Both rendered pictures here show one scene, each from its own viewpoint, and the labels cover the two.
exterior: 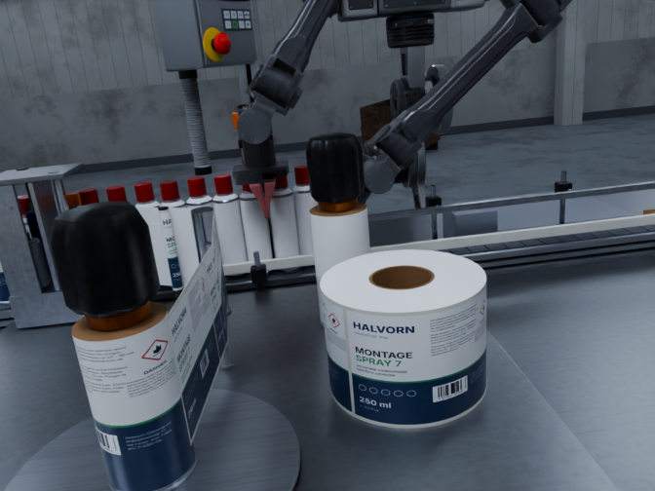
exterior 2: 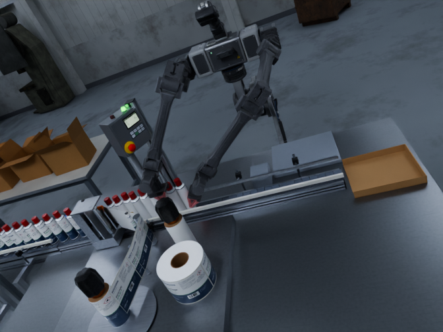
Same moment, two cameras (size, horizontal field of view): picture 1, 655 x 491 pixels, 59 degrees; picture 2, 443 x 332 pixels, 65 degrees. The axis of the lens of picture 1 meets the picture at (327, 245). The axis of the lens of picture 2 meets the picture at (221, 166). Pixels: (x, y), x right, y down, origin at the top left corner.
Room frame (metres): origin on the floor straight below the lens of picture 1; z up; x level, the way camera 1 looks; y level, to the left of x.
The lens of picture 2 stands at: (-0.20, -0.76, 1.97)
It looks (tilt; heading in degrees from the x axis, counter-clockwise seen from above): 31 degrees down; 22
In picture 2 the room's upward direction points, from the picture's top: 24 degrees counter-clockwise
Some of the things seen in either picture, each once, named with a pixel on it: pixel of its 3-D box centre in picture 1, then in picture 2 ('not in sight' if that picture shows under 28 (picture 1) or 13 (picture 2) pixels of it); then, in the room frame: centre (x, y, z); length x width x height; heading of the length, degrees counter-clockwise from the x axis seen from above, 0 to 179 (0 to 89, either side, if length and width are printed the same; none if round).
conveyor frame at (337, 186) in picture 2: (294, 278); (187, 214); (1.12, 0.07, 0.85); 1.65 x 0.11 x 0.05; 94
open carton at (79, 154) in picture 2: not in sight; (64, 146); (2.24, 1.55, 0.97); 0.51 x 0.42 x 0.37; 9
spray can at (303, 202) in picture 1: (307, 215); (184, 194); (1.13, 0.03, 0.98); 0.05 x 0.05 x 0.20
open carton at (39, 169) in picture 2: not in sight; (33, 155); (2.25, 1.95, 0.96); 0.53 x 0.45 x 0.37; 6
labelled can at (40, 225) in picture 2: not in sight; (44, 230); (1.06, 0.94, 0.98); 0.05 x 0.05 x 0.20
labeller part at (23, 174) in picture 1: (33, 173); (85, 205); (0.99, 0.49, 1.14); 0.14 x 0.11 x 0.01; 94
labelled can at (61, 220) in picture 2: not in sight; (65, 224); (1.07, 0.79, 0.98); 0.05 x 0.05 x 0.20
